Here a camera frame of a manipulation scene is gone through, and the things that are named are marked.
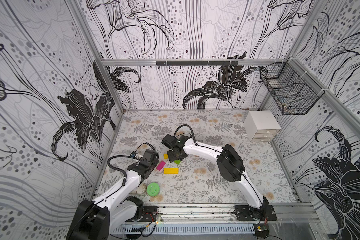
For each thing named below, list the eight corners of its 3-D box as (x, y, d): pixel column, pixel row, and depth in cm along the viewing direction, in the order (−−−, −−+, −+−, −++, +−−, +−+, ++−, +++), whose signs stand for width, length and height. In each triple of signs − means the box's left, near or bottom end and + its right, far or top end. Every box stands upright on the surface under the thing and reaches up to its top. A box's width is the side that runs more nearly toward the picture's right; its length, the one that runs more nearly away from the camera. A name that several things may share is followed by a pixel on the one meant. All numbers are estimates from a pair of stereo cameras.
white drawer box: (247, 142, 102) (255, 129, 90) (241, 123, 112) (248, 110, 101) (271, 142, 102) (282, 129, 90) (263, 123, 112) (272, 110, 101)
